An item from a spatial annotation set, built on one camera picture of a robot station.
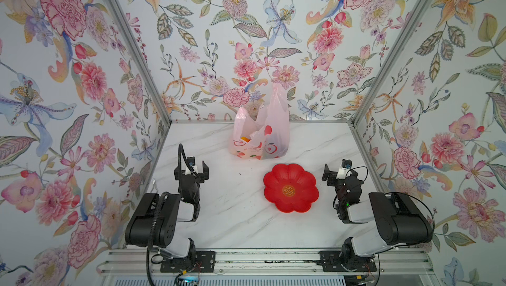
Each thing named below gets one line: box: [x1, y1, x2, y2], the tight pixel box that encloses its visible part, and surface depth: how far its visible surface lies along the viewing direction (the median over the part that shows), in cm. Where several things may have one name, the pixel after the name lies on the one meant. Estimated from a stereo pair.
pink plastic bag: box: [229, 83, 290, 161], surface depth 88 cm
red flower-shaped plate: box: [263, 163, 320, 213], surface depth 95 cm
